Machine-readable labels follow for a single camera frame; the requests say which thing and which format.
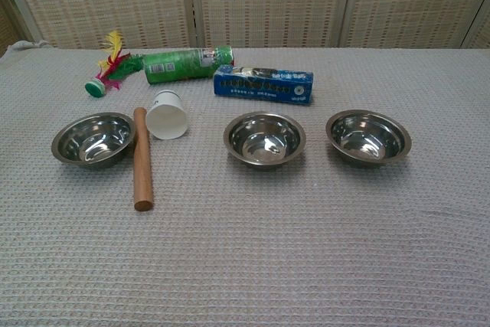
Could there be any grey waffle tablecloth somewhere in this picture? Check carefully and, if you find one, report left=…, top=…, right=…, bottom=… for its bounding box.
left=0, top=39, right=490, bottom=327

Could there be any colourful feather shuttlecock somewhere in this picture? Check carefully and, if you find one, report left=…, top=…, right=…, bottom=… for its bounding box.
left=84, top=30, right=144, bottom=98

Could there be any stainless steel bowl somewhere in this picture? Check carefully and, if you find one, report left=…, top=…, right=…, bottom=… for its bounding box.
left=223, top=111, right=307, bottom=171
left=325, top=109, right=413, bottom=169
left=51, top=112, right=136, bottom=169

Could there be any blue cardboard box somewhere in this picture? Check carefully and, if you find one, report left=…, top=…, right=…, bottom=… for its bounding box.
left=213, top=64, right=314, bottom=106

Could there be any green cylindrical can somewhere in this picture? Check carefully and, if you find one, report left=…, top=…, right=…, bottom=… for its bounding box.
left=142, top=45, right=235, bottom=85

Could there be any white paper cup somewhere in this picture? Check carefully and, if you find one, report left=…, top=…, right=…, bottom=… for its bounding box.
left=145, top=90, right=190, bottom=140

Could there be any woven folding screen panel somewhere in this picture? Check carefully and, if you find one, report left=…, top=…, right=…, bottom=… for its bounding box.
left=2, top=0, right=194, bottom=51
left=188, top=0, right=356, bottom=49
left=338, top=0, right=490, bottom=49
left=0, top=0, right=36, bottom=58
left=461, top=0, right=490, bottom=49

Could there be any wooden rolling pin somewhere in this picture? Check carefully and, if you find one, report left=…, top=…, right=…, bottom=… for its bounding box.
left=132, top=107, right=155, bottom=212

